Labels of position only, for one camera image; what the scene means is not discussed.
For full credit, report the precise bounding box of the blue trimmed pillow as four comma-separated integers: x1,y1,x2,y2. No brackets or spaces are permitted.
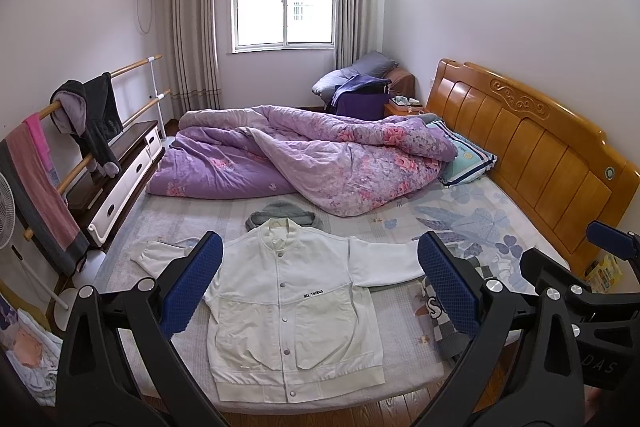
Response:
437,119,498,188

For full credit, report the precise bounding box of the wooden headboard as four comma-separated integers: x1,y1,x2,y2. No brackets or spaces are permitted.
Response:
425,58,628,278

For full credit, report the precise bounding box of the grey blue pillow pile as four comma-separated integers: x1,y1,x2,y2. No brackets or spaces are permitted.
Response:
312,52,398,108

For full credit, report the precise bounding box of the wooden nightstand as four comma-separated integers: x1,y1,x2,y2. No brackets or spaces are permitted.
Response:
384,99,426,118

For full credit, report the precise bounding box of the wooden rail clothes rack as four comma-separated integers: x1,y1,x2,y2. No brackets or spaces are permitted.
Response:
22,54,173,333

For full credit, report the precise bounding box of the bright pink towel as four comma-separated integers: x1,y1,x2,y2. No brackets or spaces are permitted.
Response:
25,113,56,172

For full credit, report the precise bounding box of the bed with pale sheet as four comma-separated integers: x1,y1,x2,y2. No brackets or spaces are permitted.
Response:
92,177,571,410

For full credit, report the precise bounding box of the brown cushion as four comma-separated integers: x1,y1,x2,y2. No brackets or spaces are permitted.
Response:
387,67,416,100

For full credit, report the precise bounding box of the pile of pale clothes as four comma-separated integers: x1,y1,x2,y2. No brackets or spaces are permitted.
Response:
0,297,63,408

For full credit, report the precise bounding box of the grey white checkered sweater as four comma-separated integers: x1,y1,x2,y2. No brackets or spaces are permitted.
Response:
370,257,506,360

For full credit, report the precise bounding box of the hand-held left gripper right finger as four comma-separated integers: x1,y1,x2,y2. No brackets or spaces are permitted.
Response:
410,232,586,427

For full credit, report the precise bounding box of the dark purple cloth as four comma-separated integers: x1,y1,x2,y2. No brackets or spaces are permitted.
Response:
330,74,393,120

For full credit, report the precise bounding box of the white standing fan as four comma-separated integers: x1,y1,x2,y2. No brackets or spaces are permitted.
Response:
0,172,16,250

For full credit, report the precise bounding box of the window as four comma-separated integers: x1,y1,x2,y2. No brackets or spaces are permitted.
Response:
231,0,335,54

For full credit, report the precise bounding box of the grey striped curtain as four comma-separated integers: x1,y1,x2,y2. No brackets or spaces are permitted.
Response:
160,0,223,112
332,0,388,72

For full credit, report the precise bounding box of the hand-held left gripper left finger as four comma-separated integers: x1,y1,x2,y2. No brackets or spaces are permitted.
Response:
55,232,231,427

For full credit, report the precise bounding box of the white drawer cabinet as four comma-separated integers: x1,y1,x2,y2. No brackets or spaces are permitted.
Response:
65,121,166,253

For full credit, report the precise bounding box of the pink grey striped towel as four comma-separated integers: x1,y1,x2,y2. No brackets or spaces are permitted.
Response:
0,122,91,275

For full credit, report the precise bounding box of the grey hooded garment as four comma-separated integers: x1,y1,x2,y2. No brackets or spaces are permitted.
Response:
245,201,323,233

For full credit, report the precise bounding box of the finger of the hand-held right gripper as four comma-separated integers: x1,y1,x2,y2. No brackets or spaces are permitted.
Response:
520,249,568,294
586,221,640,264

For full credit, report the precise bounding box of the dark hanging jacket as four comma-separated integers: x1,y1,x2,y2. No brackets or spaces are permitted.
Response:
50,72,125,178

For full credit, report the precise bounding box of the purple floral quilt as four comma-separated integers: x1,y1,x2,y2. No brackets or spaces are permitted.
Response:
146,104,458,218

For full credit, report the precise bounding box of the white button jacket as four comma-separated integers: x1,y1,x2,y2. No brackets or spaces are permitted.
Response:
131,217,426,405

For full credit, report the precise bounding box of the yellow packet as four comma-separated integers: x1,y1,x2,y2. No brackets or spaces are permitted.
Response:
585,254,625,294

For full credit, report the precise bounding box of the air conditioner cable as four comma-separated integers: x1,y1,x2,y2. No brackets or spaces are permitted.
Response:
132,0,155,35

